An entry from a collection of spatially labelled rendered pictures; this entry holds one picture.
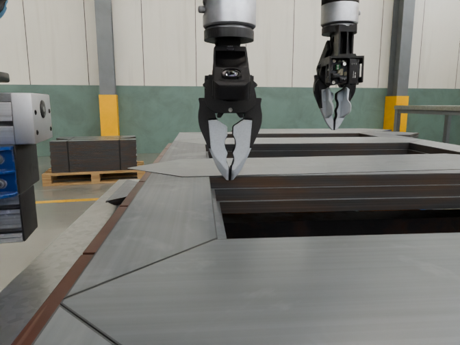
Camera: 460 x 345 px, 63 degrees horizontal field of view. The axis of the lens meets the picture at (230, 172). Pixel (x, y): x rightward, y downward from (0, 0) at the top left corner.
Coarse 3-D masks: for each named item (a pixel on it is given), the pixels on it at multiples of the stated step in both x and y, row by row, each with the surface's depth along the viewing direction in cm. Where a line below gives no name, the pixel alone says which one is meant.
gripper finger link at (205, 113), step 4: (200, 100) 53; (204, 100) 53; (200, 104) 53; (204, 104) 53; (200, 108) 53; (204, 108) 53; (208, 108) 53; (200, 112) 53; (204, 112) 53; (208, 112) 53; (212, 112) 53; (200, 116) 53; (204, 116) 53; (208, 116) 53; (212, 116) 53; (200, 120) 53; (204, 120) 53; (200, 124) 53; (204, 124) 53; (208, 124) 54; (200, 128) 53; (204, 128) 53; (208, 128) 54; (204, 132) 54; (208, 132) 54; (204, 136) 54; (208, 136) 54; (208, 140) 54; (208, 144) 54
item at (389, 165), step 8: (360, 160) 72; (368, 160) 72; (376, 160) 72; (384, 160) 72; (392, 160) 72; (384, 168) 63; (392, 168) 63; (400, 168) 63; (408, 168) 63; (416, 168) 63; (424, 168) 63
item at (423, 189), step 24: (264, 144) 101; (288, 144) 102; (312, 144) 102; (336, 144) 103; (360, 144) 103; (384, 144) 104; (408, 144) 104; (216, 192) 56; (240, 192) 56; (264, 192) 57; (288, 192) 57; (312, 192) 57; (336, 192) 58; (360, 192) 58; (384, 192) 58; (408, 192) 58; (432, 192) 59; (456, 192) 59; (216, 216) 43
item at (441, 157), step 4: (420, 156) 77; (424, 156) 77; (428, 156) 77; (432, 156) 77; (436, 156) 77; (440, 156) 77; (444, 156) 77; (448, 156) 77; (452, 156) 77; (456, 156) 77; (440, 160) 72; (444, 160) 72; (448, 160) 72; (452, 160) 72; (456, 160) 72
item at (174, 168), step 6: (162, 162) 69; (168, 162) 69; (174, 162) 69; (180, 162) 69; (150, 168) 62; (156, 168) 62; (162, 168) 62; (168, 168) 62; (174, 168) 62; (180, 168) 62; (168, 174) 57; (174, 174) 57; (180, 174) 57
